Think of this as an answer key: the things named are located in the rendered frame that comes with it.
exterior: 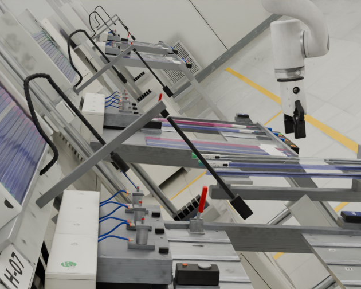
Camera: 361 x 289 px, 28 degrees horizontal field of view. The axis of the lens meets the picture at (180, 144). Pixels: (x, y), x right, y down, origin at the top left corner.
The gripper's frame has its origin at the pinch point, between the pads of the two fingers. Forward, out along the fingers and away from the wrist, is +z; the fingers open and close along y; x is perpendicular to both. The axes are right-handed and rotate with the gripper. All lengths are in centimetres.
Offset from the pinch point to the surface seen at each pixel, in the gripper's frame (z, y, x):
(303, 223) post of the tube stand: 22.2, -14.1, 3.9
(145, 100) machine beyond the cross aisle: 38, 429, 6
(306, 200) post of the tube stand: 16.0, -14.1, 2.5
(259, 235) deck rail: 15.5, -37.9, 21.8
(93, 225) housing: 0, -61, 59
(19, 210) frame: -13, -94, 68
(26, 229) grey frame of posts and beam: -7, -84, 69
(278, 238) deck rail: 16.9, -38.1, 17.4
